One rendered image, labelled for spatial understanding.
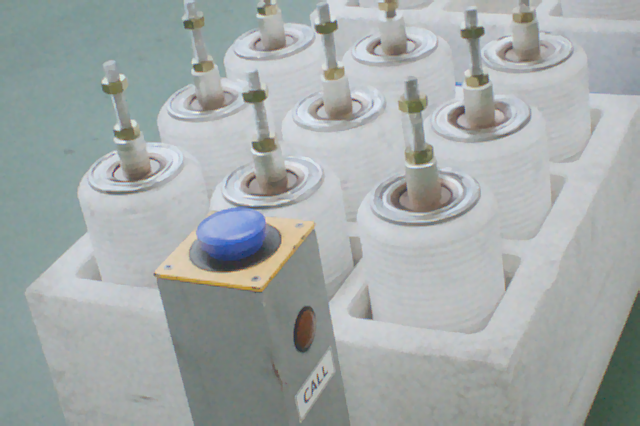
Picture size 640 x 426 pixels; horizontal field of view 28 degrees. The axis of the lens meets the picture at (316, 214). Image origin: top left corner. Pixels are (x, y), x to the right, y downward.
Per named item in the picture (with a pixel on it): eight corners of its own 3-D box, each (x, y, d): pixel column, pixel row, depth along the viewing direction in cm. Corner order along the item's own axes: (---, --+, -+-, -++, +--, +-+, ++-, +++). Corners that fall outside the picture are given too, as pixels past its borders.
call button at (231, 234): (283, 238, 73) (277, 208, 72) (251, 276, 70) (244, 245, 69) (223, 231, 74) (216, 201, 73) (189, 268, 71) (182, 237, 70)
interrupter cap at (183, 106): (194, 134, 101) (193, 126, 101) (151, 107, 107) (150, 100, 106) (273, 101, 104) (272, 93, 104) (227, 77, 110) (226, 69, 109)
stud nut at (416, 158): (407, 167, 84) (406, 156, 83) (403, 155, 85) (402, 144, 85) (436, 161, 84) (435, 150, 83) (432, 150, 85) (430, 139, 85)
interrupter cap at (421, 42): (454, 37, 110) (453, 30, 109) (412, 74, 104) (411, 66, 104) (379, 30, 114) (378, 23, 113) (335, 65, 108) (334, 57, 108)
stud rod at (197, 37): (205, 89, 104) (187, 3, 100) (200, 86, 105) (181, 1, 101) (216, 85, 104) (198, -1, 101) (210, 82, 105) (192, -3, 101)
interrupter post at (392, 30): (414, 46, 109) (409, 11, 108) (400, 58, 108) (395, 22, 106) (390, 44, 110) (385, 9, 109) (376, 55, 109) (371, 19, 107)
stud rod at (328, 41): (344, 94, 99) (329, 4, 95) (331, 97, 99) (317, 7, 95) (341, 89, 100) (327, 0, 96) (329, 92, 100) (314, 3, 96)
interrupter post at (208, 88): (206, 113, 104) (198, 77, 102) (192, 105, 106) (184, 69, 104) (231, 103, 105) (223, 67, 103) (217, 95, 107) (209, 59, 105)
